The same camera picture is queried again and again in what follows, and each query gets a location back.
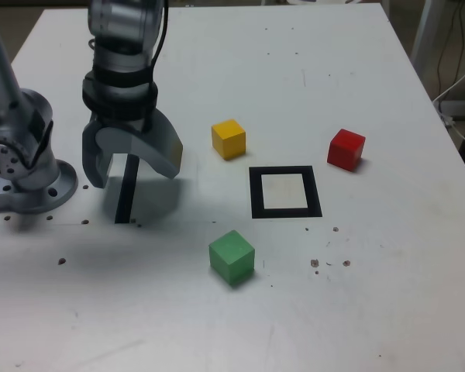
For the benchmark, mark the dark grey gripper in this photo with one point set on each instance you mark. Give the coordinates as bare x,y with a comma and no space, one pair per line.
124,125

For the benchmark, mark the yellow cube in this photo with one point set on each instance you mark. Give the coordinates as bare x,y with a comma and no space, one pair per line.
228,139

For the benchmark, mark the green cube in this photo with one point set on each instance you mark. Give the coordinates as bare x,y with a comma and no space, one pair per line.
230,255

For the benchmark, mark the red cube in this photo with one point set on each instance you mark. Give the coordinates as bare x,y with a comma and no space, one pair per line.
345,149

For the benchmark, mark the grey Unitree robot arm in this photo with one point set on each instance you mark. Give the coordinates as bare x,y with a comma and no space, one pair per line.
35,116

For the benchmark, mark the black tape square outline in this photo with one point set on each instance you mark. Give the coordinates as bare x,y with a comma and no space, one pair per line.
255,193

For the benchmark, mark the black tape strip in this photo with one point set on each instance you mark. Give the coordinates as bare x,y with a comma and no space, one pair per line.
126,193

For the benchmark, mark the white frame leg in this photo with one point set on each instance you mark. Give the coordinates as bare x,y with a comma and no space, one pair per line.
422,35

